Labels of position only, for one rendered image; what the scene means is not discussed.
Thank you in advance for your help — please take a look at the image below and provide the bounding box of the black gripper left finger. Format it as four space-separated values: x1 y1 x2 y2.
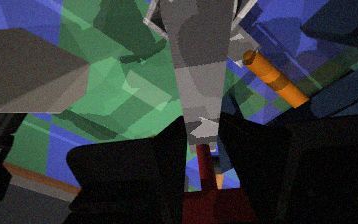
66 115 187 224

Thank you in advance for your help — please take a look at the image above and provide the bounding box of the wooden-handled black mallet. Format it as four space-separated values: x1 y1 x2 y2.
212 157 224 189

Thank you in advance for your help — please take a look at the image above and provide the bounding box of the grey cylinder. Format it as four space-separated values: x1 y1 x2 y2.
184 175 189 192

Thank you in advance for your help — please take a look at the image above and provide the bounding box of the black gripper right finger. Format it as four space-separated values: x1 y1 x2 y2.
218 111 358 221

